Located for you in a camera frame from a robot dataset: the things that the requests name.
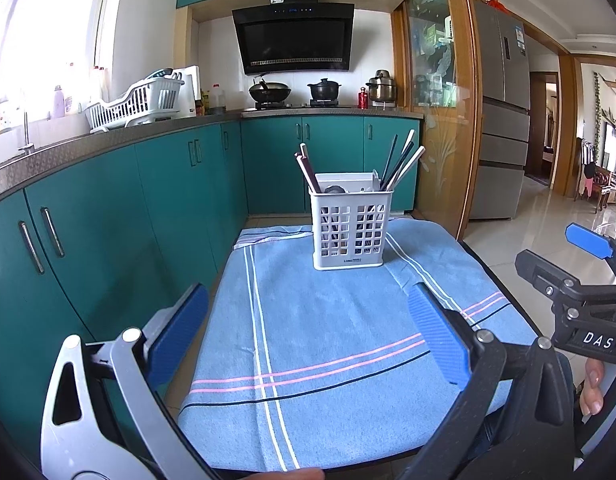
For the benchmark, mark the white countertop appliance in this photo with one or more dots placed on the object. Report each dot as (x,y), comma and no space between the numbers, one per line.
(190,90)

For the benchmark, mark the grey refrigerator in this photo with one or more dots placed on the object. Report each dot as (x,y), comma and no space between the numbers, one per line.
(502,135)

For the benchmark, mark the chrome faucet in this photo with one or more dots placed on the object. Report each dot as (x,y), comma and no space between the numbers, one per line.
(25,135)

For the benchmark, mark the blue striped cloth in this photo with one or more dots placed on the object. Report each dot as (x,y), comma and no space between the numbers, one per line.
(313,335)

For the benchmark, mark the grey kitchen countertop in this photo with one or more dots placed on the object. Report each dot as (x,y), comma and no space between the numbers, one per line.
(63,152)

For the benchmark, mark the brown chopstick pair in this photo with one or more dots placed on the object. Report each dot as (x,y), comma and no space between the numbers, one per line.
(308,175)

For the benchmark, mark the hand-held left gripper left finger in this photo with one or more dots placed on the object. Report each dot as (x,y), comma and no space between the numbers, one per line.
(180,335)

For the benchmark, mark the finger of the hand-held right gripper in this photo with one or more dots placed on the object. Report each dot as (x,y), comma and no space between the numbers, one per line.
(545,275)
(590,240)

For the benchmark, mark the black and tan chopstick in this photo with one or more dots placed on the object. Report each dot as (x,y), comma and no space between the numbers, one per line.
(412,162)
(406,145)
(389,160)
(408,152)

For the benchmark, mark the black clay pot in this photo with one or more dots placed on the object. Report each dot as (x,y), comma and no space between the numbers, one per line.
(324,91)

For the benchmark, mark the wood-framed glass sliding door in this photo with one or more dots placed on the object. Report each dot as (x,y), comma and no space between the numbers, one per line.
(432,160)

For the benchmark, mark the dark sauce bottle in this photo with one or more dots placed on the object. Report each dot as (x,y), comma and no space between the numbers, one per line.
(199,107)

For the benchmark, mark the pink brown chopstick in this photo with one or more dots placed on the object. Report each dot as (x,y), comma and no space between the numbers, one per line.
(306,152)

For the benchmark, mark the stainless steel pot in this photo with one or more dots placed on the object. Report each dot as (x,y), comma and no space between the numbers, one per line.
(382,89)

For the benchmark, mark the purple bottle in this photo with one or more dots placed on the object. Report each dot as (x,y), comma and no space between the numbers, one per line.
(59,105)

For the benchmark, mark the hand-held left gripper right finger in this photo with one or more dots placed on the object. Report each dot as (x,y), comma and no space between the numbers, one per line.
(435,340)

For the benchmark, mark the hanging clothes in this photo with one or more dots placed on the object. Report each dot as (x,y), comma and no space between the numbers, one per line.
(587,170)

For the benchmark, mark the carved wooden chair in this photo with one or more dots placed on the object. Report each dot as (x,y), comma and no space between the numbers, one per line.
(605,195)

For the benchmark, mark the white dish rack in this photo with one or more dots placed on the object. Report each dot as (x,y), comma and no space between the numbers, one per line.
(133,102)

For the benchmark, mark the gas stove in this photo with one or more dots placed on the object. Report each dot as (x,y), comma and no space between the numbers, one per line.
(298,106)

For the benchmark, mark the white bottle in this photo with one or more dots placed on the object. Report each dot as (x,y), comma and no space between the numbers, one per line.
(4,117)

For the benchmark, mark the black wok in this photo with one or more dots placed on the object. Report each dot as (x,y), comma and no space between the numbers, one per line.
(270,92)

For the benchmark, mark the black range hood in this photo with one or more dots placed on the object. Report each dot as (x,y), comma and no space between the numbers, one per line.
(293,40)

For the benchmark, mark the green vine garland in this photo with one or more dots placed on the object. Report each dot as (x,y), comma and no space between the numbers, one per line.
(597,110)

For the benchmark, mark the person's left hand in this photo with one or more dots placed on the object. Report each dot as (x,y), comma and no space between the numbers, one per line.
(293,475)

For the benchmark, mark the red thermos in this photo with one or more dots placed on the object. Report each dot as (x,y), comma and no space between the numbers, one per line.
(363,100)

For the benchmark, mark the red ornament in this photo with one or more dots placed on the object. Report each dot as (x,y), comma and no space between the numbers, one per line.
(495,3)

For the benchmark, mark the white plastic utensil holder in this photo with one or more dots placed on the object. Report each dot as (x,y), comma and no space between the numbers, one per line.
(328,262)

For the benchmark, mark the clear oil bottle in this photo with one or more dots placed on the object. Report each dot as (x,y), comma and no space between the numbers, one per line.
(218,100)

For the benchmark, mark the window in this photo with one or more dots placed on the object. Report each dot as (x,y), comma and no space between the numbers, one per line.
(38,35)

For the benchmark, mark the person's right hand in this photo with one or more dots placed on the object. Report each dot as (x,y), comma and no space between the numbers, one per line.
(592,390)

